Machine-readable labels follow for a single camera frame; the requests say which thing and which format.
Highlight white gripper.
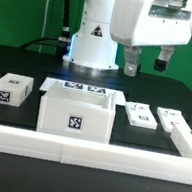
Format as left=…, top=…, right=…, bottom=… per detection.
left=110, top=0, right=192, bottom=77

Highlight white cabinet door panel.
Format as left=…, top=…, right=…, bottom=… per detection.
left=125, top=101, right=157, bottom=129

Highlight white cabinet body box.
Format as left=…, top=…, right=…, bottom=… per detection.
left=37, top=81, right=116, bottom=144

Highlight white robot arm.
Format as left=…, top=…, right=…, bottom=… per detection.
left=60, top=0, right=192, bottom=77

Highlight white cabinet top block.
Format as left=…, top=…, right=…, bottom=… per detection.
left=0, top=73, right=34, bottom=107

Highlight white marker base sheet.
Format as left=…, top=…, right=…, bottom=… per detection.
left=39, top=77, right=126, bottom=106

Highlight white U-shaped border fence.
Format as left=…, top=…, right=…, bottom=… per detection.
left=0, top=125, right=192, bottom=185

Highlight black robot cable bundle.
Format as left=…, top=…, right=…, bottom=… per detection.
left=18, top=0, right=86, bottom=60

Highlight white thin cable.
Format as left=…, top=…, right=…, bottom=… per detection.
left=38, top=0, right=54, bottom=54

